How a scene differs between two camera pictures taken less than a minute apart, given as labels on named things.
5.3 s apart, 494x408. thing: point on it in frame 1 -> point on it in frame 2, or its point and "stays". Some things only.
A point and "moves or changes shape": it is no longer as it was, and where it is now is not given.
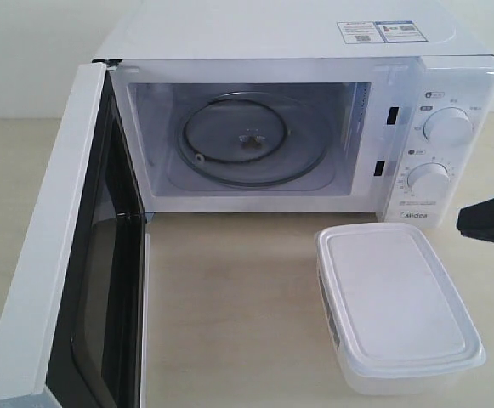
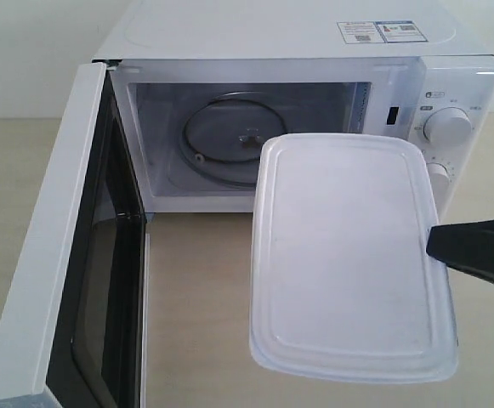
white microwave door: [74, 327] stays
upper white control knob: [448, 127] stays
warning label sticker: [380, 31] stays
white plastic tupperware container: [396, 321] moves or changes shape
